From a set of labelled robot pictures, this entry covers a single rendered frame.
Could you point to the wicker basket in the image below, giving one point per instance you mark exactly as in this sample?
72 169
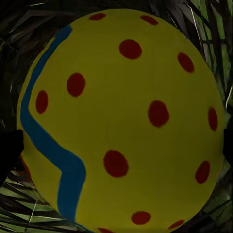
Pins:
182 14

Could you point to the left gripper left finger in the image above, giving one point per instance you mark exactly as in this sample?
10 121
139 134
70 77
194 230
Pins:
11 147

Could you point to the easter egg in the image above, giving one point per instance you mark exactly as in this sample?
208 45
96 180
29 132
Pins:
123 124

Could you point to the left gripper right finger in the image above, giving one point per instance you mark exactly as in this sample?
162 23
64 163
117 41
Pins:
228 146

